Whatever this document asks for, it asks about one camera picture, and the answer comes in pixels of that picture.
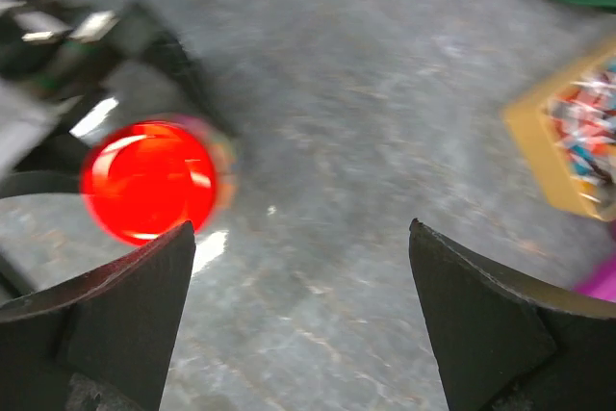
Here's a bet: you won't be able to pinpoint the red jar lid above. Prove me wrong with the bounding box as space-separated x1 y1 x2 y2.
80 119 219 246

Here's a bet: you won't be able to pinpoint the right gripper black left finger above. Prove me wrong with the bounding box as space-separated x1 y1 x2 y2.
1 222 195 410

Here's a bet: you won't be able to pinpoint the clear glass jar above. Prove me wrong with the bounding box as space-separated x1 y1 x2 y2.
183 116 239 214

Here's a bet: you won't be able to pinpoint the magenta plastic scoop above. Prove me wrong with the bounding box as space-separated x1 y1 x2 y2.
575 256 616 302

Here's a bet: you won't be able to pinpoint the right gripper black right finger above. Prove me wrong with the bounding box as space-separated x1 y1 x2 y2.
409 219 615 410

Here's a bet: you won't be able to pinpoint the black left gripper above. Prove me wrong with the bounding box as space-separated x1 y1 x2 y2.
1 0 236 199

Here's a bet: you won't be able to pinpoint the gold tin with lollipops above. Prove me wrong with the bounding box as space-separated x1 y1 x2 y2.
502 37 615 222

